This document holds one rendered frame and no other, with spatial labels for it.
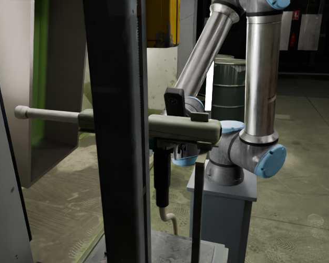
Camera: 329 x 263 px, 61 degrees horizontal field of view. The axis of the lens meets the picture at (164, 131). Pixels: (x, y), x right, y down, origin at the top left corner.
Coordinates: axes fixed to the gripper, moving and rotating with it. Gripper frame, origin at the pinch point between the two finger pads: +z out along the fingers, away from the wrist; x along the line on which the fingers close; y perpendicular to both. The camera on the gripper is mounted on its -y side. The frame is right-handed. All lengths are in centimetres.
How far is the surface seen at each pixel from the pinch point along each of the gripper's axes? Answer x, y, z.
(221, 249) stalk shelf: -15.1, 29.9, -6.3
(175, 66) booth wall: 65, 17, -277
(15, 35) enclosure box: 87, -18, -58
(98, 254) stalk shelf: 13.8, 30.7, 3.8
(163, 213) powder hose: -1.3, 18.2, -0.8
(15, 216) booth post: 46, 32, -4
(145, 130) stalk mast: -3.0, -8.5, 16.7
